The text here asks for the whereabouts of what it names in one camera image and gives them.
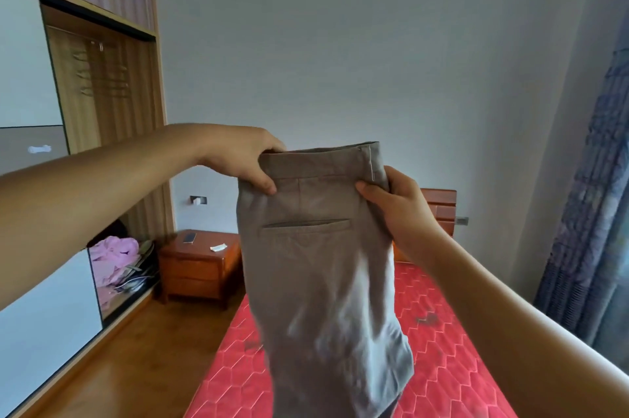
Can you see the person's right hand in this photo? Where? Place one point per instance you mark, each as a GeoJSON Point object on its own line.
{"type": "Point", "coordinates": [408, 216]}

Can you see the person's left hand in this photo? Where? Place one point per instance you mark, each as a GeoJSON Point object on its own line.
{"type": "Point", "coordinates": [241, 152]}

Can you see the grey trousers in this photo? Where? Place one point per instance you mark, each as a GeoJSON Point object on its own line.
{"type": "Point", "coordinates": [319, 285]}

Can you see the wooden wardrobe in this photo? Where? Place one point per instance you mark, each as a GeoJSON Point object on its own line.
{"type": "Point", "coordinates": [142, 88]}

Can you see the frosted wardrobe sliding door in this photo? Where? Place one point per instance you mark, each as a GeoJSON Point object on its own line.
{"type": "Point", "coordinates": [24, 64]}

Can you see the person's left forearm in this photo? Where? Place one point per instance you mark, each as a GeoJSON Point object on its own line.
{"type": "Point", "coordinates": [88, 196]}

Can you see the person's right forearm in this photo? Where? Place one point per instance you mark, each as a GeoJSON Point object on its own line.
{"type": "Point", "coordinates": [530, 344]}

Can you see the pink clothes pile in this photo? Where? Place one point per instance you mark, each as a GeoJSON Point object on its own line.
{"type": "Point", "coordinates": [137, 275]}

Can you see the wooden bed headboard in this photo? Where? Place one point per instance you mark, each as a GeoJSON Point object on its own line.
{"type": "Point", "coordinates": [440, 206]}

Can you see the white paper scrap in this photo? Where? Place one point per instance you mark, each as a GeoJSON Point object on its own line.
{"type": "Point", "coordinates": [218, 247]}

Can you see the grey smartphone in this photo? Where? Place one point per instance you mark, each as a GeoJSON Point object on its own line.
{"type": "Point", "coordinates": [189, 237]}

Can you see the wooden nightstand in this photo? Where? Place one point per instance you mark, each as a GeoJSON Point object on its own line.
{"type": "Point", "coordinates": [196, 265]}

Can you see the red quilted mattress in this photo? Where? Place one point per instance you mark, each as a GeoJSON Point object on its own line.
{"type": "Point", "coordinates": [442, 358]}

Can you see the black fabric bundle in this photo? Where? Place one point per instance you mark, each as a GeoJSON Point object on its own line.
{"type": "Point", "coordinates": [110, 231]}

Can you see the pink fabric bundle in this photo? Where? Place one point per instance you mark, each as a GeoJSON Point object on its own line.
{"type": "Point", "coordinates": [110, 260]}

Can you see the blue grey curtain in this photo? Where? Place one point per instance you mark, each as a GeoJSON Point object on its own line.
{"type": "Point", "coordinates": [585, 211]}

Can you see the grey wall switch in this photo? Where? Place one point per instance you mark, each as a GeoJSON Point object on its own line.
{"type": "Point", "coordinates": [198, 199]}
{"type": "Point", "coordinates": [462, 221]}

